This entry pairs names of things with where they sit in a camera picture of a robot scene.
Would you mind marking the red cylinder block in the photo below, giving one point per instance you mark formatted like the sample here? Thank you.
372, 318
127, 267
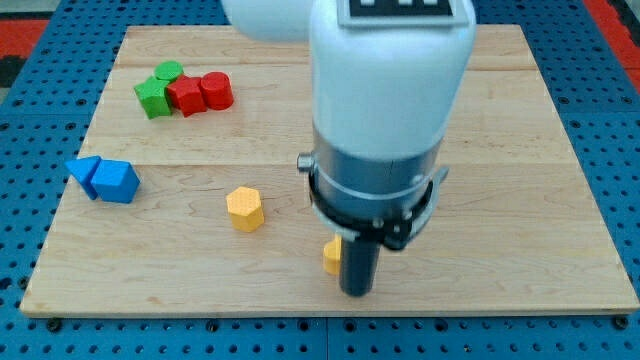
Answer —
217, 91

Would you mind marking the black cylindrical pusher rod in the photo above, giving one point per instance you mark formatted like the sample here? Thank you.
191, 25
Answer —
358, 265

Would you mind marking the blue pentagon block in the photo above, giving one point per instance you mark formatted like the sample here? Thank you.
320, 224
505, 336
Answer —
115, 181

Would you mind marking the green cube block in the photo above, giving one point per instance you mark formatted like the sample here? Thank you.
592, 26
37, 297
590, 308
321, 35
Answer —
152, 96

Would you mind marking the yellow heart block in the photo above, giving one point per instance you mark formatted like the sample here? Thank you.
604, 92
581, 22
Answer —
331, 261

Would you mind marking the yellow hexagon block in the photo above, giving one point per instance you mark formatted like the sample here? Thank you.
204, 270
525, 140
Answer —
245, 209

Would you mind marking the red star block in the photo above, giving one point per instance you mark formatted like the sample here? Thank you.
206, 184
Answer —
185, 94

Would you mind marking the black and white fiducial tag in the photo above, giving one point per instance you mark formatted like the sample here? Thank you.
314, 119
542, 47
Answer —
404, 13

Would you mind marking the blue triangle block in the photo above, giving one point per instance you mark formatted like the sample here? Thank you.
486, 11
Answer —
83, 170

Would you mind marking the green cylinder block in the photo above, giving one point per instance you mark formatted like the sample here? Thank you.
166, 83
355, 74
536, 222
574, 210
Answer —
169, 70

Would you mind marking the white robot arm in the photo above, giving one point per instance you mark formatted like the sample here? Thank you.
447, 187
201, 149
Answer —
385, 75

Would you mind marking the wooden board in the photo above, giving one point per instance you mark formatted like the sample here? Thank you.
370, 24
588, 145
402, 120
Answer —
516, 231

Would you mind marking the grey and black tool mount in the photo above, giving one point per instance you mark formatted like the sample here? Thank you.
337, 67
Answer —
385, 201

